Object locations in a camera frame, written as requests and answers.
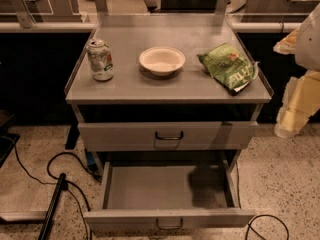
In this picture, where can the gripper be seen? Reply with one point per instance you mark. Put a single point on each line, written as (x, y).
(309, 44)

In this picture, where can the grey drawer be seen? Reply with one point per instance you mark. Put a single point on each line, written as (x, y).
(167, 197)
(156, 136)

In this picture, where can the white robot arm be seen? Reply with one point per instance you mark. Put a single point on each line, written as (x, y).
(304, 42)

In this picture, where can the grey top drawer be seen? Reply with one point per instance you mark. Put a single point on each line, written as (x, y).
(156, 136)

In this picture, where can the grey drawer cabinet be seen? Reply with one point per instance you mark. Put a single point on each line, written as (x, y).
(134, 94)

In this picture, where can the green chip bag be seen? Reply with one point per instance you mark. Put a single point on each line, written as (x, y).
(229, 67)

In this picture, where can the white paper bowl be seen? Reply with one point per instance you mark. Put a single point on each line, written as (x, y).
(162, 61)

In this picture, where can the crushed soda can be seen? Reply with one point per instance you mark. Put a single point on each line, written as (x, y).
(100, 59)

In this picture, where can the black power strip bar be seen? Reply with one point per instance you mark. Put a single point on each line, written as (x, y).
(47, 224)

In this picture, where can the white horizontal rail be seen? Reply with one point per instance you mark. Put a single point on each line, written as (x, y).
(56, 27)

